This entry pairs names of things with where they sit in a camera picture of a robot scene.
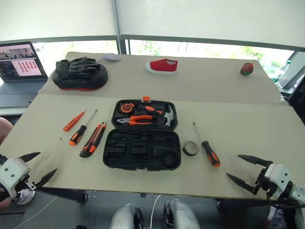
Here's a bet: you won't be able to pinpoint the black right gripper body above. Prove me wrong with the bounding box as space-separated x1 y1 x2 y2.
254 165 274 193

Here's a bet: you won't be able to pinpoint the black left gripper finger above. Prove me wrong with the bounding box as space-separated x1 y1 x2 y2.
13 152 41 165
30 168 59 190

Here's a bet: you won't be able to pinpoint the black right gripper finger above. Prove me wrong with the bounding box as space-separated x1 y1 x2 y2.
237 154 274 167
225 173 261 196

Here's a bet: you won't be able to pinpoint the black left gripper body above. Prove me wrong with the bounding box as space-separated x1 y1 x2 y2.
14 174 37 199

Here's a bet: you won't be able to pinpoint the black orange handled screwdriver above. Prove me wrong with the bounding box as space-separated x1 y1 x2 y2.
192 122 221 167
69 109 98 146

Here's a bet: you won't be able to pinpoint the orange tester pen screwdriver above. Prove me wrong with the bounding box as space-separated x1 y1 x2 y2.
62 109 88 132

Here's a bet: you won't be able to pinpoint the orange black utility knife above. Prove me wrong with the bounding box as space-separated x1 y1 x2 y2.
79 121 107 158

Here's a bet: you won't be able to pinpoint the black electrical tape roll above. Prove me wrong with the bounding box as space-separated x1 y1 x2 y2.
182 140 200 157

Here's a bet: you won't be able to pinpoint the black plastic tool case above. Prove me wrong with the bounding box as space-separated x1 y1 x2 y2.
102 95 182 172

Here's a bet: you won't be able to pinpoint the white pink sneaker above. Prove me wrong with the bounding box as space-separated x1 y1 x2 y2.
11 188 35 205

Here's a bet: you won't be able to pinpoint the black table leg bar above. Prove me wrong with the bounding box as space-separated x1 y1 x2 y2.
216 199 279 212
35 187 88 203

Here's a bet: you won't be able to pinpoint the person bare knee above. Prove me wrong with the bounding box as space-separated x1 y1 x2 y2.
0 116 14 146

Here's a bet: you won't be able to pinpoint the white side desk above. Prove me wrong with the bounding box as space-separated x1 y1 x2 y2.
0 106 29 126

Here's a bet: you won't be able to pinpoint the black chair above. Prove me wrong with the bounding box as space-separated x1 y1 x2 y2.
280 76 305 120

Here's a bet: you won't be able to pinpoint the open grey laptop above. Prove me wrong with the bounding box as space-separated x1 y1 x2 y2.
0 42 50 109

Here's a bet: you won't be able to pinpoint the red green toy ball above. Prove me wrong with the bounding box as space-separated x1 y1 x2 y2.
239 62 254 76

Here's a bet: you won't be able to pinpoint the clear bottle with green cap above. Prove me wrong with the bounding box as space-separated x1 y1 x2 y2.
271 60 292 83

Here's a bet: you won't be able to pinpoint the black red boxing focus pad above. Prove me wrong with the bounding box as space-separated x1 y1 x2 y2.
51 57 109 92

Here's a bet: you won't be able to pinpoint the orange black tape measure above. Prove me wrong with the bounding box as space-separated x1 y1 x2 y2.
120 102 135 113

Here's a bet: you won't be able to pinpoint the grey plastic scoop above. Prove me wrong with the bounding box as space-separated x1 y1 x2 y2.
97 53 122 63

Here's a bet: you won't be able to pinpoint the red canvas shoe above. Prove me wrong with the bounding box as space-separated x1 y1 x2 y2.
145 59 179 75

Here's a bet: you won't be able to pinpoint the white roller blind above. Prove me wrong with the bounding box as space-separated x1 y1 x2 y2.
0 0 119 42
118 0 305 48

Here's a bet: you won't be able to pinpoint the grey vertical pole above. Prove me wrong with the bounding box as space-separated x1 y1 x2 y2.
111 0 122 36

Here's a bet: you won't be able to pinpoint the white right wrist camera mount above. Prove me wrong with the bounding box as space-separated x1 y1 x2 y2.
263 163 294 200

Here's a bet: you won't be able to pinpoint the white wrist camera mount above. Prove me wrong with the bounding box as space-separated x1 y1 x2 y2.
263 163 294 200
0 158 31 200

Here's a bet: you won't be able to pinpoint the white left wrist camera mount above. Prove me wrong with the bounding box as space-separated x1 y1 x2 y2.
0 158 31 200

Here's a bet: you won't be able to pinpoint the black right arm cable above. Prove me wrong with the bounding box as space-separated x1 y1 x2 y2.
265 190 305 209

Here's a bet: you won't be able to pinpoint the thin white floor cable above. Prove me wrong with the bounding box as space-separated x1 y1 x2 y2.
151 194 162 229

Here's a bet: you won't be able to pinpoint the orange handled pliers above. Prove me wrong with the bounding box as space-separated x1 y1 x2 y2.
116 114 153 126

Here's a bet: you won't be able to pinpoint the hammer with orange black handle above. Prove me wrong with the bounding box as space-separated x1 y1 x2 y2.
139 103 176 128

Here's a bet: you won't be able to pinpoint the dark grey window frame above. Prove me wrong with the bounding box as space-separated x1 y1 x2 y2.
0 34 305 57

